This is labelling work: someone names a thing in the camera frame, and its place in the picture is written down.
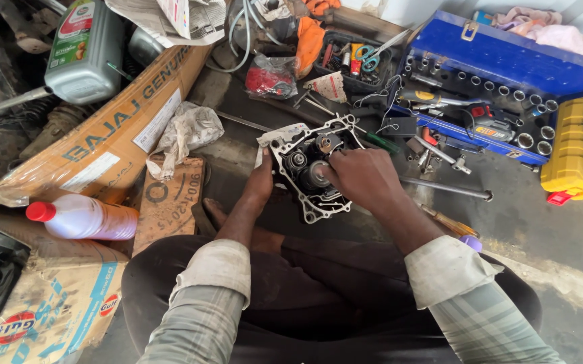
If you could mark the person's left hand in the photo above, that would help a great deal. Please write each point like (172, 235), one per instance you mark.
(258, 184)

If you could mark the person's right hand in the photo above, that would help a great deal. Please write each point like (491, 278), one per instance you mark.
(367, 177)

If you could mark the person's right fingers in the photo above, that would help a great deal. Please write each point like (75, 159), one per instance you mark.
(337, 167)

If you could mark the silver engine crankcase with gears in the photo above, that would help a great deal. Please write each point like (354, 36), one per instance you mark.
(299, 162)

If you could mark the white paper gasket packet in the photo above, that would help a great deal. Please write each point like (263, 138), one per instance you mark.
(281, 135)

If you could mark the small black box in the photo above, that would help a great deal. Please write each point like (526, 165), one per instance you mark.
(398, 126)

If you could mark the small red printed paper packet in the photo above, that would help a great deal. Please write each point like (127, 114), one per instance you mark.
(328, 87)

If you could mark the black tray of small tools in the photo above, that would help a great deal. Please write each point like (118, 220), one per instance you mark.
(342, 76)

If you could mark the thin steel rod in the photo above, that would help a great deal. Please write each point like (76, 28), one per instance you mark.
(243, 121)

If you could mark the long steel bolt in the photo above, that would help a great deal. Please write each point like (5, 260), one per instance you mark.
(443, 187)

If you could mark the plastic bag with red parts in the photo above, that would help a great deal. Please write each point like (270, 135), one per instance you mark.
(269, 78)

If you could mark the yellow and black screwdriver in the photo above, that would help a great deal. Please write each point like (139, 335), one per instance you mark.
(425, 96)

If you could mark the person's foot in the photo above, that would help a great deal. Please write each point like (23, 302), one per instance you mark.
(220, 215)

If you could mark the orange cloth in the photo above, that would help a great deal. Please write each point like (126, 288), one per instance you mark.
(309, 40)

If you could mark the person's black trousers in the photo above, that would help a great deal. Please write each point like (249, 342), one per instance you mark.
(322, 298)

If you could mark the crumpled white paper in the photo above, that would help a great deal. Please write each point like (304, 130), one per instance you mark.
(190, 129)

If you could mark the purple plastic cap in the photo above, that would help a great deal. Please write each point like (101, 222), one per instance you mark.
(471, 242)

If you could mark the brown printed cardboard piece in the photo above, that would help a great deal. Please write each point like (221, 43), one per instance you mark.
(167, 202)

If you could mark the blue metal socket toolbox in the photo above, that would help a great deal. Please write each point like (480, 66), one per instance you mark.
(498, 50)

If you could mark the folded newspaper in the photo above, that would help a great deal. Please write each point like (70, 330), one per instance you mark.
(180, 20)

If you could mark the yellow plastic tool case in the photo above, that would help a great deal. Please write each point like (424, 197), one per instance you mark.
(564, 162)

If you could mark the long brown cardboard box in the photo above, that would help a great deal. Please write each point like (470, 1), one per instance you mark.
(104, 136)

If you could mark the white bottle with red cap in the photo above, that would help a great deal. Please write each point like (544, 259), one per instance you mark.
(89, 218)

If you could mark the pink cloth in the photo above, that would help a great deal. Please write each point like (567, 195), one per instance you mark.
(554, 33)

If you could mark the grey engine oil jug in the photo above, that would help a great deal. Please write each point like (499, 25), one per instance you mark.
(87, 55)

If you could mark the printed oil carton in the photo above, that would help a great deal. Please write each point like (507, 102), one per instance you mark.
(59, 308)

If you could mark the grey metal bar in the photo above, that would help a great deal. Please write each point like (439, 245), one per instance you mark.
(8, 102)

